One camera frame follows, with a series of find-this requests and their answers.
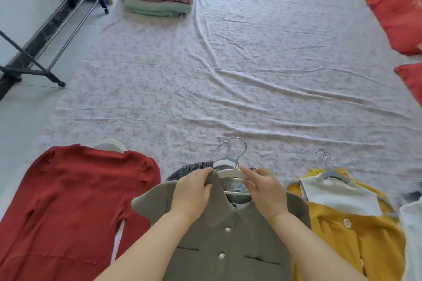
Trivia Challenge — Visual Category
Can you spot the person's right hand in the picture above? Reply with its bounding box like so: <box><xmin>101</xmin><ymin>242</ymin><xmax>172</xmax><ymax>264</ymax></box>
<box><xmin>238</xmin><ymin>164</ymin><xmax>291</xmax><ymax>223</ymax></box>

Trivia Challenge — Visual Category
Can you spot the person's left hand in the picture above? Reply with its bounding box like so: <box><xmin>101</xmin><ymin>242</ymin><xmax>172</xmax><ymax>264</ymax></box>
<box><xmin>169</xmin><ymin>168</ymin><xmax>215</xmax><ymax>223</ymax></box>

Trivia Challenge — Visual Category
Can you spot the white clothes hanger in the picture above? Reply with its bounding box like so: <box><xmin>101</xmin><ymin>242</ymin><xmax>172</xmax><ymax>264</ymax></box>
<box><xmin>92</xmin><ymin>120</ymin><xmax>128</xmax><ymax>154</ymax></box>
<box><xmin>214</xmin><ymin>137</ymin><xmax>252</xmax><ymax>180</ymax></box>

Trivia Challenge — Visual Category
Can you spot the grey-green collared button shirt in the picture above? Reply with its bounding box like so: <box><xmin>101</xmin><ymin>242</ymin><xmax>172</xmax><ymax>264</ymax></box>
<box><xmin>131</xmin><ymin>172</ymin><xmax>312</xmax><ymax>281</ymax></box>

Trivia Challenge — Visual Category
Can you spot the person's right forearm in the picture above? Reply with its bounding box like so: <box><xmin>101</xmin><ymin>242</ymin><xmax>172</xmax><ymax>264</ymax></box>
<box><xmin>264</xmin><ymin>209</ymin><xmax>369</xmax><ymax>281</ymax></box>

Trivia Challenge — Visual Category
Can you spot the person's left forearm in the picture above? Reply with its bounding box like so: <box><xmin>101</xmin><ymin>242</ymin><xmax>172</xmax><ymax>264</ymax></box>
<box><xmin>94</xmin><ymin>207</ymin><xmax>205</xmax><ymax>281</ymax></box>

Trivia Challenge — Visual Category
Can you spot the dark striped garment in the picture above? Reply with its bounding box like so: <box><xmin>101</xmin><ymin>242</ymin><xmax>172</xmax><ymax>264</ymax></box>
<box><xmin>165</xmin><ymin>160</ymin><xmax>256</xmax><ymax>183</ymax></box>

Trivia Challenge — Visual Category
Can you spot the grey clothes hanger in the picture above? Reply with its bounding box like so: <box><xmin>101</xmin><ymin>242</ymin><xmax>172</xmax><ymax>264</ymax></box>
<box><xmin>315</xmin><ymin>149</ymin><xmax>351</xmax><ymax>184</ymax></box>
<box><xmin>213</xmin><ymin>139</ymin><xmax>238</xmax><ymax>169</ymax></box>

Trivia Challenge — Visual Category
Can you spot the floral bedsheet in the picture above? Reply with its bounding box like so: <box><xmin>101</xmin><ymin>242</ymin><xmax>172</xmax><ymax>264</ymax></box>
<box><xmin>0</xmin><ymin>0</ymin><xmax>422</xmax><ymax>222</ymax></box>

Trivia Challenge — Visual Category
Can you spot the yellow knit cardigan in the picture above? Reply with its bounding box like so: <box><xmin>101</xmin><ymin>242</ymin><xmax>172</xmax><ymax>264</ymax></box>
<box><xmin>286</xmin><ymin>168</ymin><xmax>407</xmax><ymax>281</ymax></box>

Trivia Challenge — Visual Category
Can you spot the red knit dress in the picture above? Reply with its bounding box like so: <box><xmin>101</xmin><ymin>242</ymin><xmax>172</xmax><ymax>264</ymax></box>
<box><xmin>0</xmin><ymin>144</ymin><xmax>161</xmax><ymax>281</ymax></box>

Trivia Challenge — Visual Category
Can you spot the white garment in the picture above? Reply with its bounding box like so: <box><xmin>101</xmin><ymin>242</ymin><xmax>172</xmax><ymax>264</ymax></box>
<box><xmin>398</xmin><ymin>196</ymin><xmax>422</xmax><ymax>281</ymax></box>

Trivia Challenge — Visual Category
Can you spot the green folded blanket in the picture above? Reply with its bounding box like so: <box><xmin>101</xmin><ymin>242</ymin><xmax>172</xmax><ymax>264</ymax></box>
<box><xmin>124</xmin><ymin>0</ymin><xmax>192</xmax><ymax>18</ymax></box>

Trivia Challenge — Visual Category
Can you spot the red pillow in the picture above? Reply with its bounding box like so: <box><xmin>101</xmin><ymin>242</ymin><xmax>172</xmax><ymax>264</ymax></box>
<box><xmin>394</xmin><ymin>63</ymin><xmax>422</xmax><ymax>107</ymax></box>
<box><xmin>361</xmin><ymin>0</ymin><xmax>422</xmax><ymax>57</ymax></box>

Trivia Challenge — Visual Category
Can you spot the black garment rack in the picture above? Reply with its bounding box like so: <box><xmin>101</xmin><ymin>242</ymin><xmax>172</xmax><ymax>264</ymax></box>
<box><xmin>0</xmin><ymin>0</ymin><xmax>110</xmax><ymax>88</ymax></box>

